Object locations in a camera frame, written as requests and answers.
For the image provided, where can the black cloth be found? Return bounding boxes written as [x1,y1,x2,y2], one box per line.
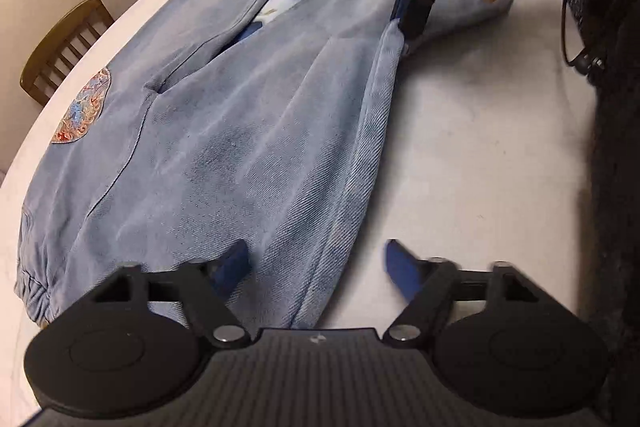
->
[582,0,640,427]

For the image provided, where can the blue jeans with embroidered patches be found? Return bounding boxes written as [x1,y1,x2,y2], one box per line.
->
[12,0,531,332]

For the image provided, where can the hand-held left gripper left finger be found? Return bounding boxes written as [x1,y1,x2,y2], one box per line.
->
[90,239,251,349]

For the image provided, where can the wooden chair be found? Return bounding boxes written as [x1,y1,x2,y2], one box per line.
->
[20,0,116,108]

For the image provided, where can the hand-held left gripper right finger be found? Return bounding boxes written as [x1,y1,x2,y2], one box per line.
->
[382,238,545,349]

